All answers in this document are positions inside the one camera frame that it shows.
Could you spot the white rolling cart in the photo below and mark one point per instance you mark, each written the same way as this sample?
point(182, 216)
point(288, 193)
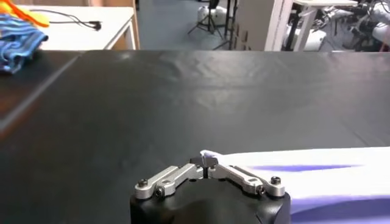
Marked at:
point(304, 27)

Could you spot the orange garment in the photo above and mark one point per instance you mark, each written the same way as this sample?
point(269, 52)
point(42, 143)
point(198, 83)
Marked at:
point(30, 18)

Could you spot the white table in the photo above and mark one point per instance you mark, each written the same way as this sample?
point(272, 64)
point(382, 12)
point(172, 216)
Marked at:
point(76, 38)

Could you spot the black tripod stand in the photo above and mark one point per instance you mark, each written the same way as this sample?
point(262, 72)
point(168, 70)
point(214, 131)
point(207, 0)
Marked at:
point(209, 18)

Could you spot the white round device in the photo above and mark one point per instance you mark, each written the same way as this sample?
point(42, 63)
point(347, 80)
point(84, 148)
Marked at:
point(217, 13)

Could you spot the black table cover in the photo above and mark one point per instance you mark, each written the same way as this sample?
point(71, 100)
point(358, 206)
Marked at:
point(182, 106)

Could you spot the blue striped garment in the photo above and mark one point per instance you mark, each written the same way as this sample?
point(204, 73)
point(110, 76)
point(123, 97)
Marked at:
point(18, 42)

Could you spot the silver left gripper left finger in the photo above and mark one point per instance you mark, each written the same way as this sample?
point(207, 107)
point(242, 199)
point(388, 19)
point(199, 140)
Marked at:
point(170, 179)

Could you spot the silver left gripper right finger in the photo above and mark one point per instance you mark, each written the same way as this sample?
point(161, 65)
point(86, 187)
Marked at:
point(243, 179)

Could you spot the lavender t-shirt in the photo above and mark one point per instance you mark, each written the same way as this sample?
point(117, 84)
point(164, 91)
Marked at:
point(320, 182)

